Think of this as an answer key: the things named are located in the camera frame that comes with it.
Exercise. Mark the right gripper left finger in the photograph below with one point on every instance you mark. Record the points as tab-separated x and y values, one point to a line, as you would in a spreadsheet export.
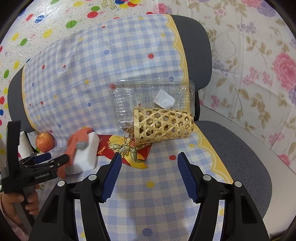
57	220

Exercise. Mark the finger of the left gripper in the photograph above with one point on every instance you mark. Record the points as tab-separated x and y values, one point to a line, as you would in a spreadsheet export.
35	158
48	165

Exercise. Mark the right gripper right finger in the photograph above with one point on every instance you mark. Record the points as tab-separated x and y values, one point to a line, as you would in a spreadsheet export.
242	220

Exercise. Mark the white foam block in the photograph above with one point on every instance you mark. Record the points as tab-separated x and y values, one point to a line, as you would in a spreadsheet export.
85	156

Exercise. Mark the orange knitted toy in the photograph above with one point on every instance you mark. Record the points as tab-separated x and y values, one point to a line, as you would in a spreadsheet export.
78	141

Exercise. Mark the clear plastic clamshell box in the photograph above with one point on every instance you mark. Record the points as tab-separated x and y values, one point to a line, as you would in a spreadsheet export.
125	95

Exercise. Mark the person's left hand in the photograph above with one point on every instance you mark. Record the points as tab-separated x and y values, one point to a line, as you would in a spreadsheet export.
8	201

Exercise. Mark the red apple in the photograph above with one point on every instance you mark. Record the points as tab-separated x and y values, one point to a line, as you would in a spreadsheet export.
45	142

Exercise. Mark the dried plant sprig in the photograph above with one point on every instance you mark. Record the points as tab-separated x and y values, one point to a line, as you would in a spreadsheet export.
126	147

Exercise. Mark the grey fabric chair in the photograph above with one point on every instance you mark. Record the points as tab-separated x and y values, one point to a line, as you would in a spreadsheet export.
208	92

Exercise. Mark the red paper packet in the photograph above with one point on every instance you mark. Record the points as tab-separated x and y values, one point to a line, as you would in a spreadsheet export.
103	150

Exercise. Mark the blue checkered cloth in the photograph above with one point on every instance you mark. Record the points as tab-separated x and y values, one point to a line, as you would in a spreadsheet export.
152	203

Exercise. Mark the woven bamboo basket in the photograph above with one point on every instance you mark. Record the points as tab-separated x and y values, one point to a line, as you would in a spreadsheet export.
153	125

